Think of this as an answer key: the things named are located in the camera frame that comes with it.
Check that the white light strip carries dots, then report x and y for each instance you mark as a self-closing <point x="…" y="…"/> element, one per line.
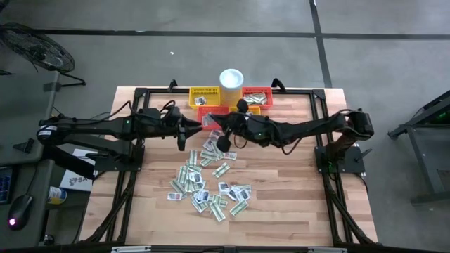
<point x="130" y="249"/>

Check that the grey desk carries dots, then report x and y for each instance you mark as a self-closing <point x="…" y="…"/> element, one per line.
<point x="38" y="182"/>
<point x="21" y="91"/>

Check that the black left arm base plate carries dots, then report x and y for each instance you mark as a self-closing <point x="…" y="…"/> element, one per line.
<point x="116" y="166"/>

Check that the yellow plastic basket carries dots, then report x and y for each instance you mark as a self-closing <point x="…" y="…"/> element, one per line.
<point x="211" y="93"/>
<point x="256" y="109"/>

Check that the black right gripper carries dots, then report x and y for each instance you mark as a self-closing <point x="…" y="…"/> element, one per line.
<point x="253" y="131"/>

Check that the orange plastic basket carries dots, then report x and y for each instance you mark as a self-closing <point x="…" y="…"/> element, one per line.
<point x="269" y="90"/>
<point x="221" y="110"/>

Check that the black computer mouse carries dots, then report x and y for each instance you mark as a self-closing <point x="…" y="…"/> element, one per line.
<point x="20" y="211"/>

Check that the white printed cardboard box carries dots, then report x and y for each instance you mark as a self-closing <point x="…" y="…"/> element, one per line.
<point x="75" y="181"/>

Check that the white blue yellow can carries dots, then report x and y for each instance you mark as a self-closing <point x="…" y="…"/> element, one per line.
<point x="56" y="195"/>

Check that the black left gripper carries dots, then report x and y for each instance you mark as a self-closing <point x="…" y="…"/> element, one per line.
<point x="172" y="129"/>

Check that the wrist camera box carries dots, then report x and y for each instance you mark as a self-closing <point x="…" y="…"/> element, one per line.
<point x="242" y="105"/>
<point x="172" y="114"/>

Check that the white cylindrical cup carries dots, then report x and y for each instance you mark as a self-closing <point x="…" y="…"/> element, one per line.
<point x="231" y="82"/>

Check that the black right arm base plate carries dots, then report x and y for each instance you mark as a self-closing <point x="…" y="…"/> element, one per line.
<point x="353" y="162"/>

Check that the dark metal stand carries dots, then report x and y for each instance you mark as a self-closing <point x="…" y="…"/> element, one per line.
<point x="420" y="154"/>

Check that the black floor tape strip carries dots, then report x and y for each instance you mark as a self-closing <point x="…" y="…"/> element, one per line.
<point x="323" y="63"/>
<point x="175" y="33"/>

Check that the black caster wheel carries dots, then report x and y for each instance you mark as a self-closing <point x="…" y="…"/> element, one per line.
<point x="49" y="240"/>

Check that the black floor fan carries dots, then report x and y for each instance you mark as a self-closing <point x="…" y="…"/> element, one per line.
<point x="38" y="49"/>

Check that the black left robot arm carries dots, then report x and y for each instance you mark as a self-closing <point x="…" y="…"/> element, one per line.
<point x="98" y="127"/>

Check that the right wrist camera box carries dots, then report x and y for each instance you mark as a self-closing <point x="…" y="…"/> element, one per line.
<point x="242" y="105"/>

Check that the black front beam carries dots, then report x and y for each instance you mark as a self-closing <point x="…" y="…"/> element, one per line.
<point x="197" y="251"/>

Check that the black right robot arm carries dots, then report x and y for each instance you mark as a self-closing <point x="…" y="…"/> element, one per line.
<point x="316" y="128"/>

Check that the black keyboard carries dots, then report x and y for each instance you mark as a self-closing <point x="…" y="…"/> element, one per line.
<point x="5" y="184"/>

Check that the black wedge bracket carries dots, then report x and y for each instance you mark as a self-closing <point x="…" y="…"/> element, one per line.
<point x="25" y="145"/>

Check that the black frame clamp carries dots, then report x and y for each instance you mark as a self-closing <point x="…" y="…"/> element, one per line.
<point x="172" y="85"/>
<point x="277" y="84"/>

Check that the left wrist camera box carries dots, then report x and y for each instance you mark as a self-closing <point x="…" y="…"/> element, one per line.
<point x="172" y="114"/>

